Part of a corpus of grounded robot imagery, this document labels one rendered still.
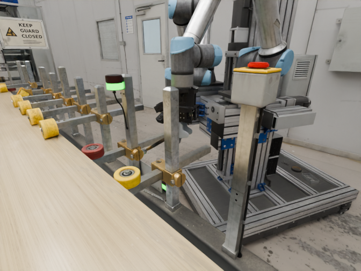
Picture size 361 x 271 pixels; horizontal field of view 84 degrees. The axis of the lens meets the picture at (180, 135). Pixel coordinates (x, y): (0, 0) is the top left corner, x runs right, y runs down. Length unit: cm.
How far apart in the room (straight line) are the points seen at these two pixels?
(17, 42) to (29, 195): 271
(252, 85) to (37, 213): 56
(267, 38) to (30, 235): 100
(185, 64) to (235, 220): 47
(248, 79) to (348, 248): 168
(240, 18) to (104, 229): 124
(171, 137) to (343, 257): 152
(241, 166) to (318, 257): 136
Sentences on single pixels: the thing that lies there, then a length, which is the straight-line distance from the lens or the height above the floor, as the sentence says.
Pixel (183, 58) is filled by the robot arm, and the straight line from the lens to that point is 66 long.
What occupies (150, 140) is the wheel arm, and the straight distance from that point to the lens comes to 98.
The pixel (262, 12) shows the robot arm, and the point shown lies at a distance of 96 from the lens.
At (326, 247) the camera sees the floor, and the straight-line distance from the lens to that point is 189.
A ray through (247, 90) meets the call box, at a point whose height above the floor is 118.
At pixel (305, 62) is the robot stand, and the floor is 119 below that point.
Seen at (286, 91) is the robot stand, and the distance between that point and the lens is 150.
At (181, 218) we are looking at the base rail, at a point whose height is 70.
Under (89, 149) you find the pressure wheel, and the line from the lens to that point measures 85.
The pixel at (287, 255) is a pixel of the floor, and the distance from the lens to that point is 171.
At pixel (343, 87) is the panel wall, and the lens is 312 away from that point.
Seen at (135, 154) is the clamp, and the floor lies 86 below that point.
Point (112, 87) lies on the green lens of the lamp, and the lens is 77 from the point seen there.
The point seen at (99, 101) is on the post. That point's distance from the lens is 104.
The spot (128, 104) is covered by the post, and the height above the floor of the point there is 106.
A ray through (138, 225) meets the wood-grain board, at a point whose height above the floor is 90.
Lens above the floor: 125
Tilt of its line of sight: 23 degrees down
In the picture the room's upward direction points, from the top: straight up
